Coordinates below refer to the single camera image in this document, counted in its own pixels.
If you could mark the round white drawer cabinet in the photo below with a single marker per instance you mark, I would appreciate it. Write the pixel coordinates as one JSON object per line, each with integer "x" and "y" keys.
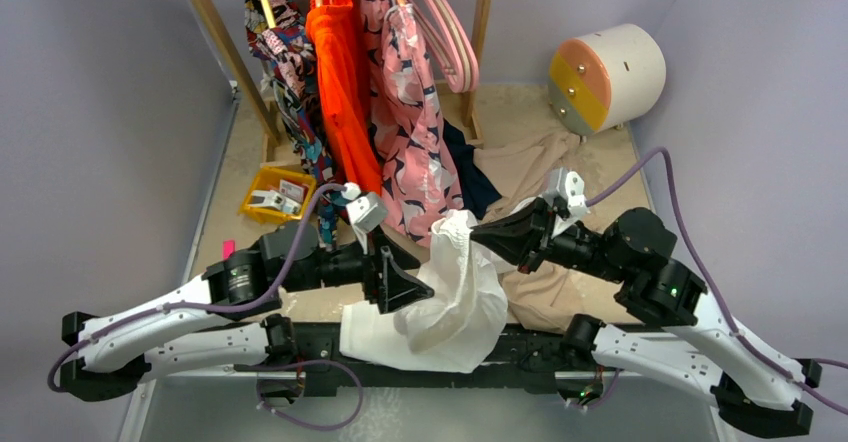
{"x": 604, "y": 79}

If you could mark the pink wooden hanger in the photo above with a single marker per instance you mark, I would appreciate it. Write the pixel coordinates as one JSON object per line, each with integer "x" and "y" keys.
{"x": 437, "y": 41}
{"x": 457, "y": 41}

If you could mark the white shorts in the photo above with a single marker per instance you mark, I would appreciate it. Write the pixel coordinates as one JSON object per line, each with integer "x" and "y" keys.
{"x": 452, "y": 332}

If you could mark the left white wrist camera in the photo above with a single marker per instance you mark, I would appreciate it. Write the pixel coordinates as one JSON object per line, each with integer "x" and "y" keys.
{"x": 366, "y": 211}

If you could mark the beige shorts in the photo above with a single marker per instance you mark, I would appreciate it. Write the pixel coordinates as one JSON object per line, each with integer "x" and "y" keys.
{"x": 548, "y": 298}

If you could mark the comic print shorts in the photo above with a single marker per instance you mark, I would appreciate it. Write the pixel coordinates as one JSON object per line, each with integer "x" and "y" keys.
{"x": 276, "y": 36}

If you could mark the pink plastic clip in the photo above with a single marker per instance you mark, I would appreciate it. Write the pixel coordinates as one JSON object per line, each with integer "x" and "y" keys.
{"x": 228, "y": 248}

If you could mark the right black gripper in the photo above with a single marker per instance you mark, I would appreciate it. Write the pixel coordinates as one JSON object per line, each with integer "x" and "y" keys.
{"x": 539, "y": 232}

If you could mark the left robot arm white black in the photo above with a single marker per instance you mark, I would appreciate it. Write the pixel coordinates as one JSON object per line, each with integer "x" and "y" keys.
{"x": 228, "y": 315}

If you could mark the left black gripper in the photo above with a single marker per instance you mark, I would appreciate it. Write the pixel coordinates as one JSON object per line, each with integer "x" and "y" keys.
{"x": 396, "y": 287}

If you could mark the white item in bin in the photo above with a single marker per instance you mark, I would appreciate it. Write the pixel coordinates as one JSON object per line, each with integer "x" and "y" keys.
{"x": 274, "y": 201}

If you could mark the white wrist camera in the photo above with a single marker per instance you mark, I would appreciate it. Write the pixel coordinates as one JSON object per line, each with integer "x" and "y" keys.
{"x": 366, "y": 211}
{"x": 564, "y": 194}

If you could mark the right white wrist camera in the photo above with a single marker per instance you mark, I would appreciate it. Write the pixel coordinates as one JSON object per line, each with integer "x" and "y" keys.
{"x": 564, "y": 194}

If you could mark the yellow plastic bin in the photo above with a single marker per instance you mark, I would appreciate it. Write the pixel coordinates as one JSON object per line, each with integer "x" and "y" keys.
{"x": 294, "y": 185}

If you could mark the wooden clothes rack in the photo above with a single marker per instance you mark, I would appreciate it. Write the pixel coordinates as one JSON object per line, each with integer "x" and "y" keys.
{"x": 456, "y": 54}

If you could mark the orange mesh shorts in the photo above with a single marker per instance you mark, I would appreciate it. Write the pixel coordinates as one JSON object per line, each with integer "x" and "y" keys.
{"x": 334, "y": 27}

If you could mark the pink shark print shorts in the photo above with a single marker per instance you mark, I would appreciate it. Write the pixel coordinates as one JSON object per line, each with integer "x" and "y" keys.
{"x": 420, "y": 183}

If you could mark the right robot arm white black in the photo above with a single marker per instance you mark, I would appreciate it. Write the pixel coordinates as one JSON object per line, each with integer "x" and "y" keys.
{"x": 754, "y": 388}

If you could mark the navy blue shorts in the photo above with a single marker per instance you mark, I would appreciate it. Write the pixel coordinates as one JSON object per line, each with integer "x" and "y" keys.
{"x": 478, "y": 192}

